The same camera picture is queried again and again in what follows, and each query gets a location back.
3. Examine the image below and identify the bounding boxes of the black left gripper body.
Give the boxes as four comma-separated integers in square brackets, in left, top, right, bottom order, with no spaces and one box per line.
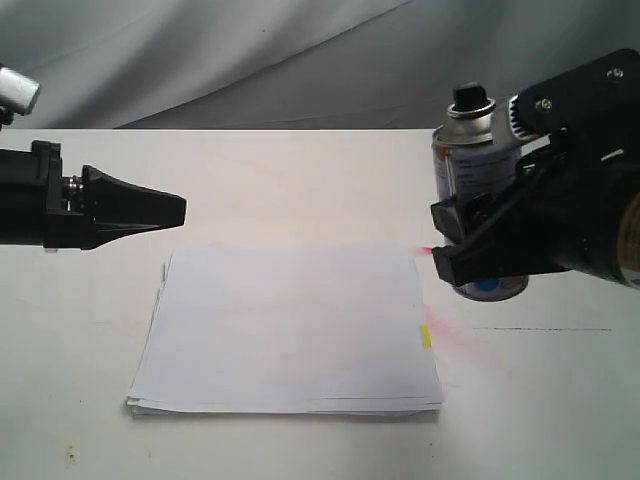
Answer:
[1,141,95,250]

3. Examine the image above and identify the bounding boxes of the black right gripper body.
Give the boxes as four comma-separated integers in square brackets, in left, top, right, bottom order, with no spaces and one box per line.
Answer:
[504,48,639,283]

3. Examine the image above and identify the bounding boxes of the white spray paint can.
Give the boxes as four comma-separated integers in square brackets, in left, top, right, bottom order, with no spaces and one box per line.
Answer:
[431,82,528,302]

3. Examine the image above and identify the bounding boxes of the white backdrop cloth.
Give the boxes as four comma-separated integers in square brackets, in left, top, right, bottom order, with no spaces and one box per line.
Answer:
[1,1,639,129]

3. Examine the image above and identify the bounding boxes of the white paper stack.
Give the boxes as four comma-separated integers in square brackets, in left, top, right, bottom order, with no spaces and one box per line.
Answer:
[127,244,443,416]

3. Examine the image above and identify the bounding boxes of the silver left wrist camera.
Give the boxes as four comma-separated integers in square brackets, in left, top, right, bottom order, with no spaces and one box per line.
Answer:
[0,64,42,127]

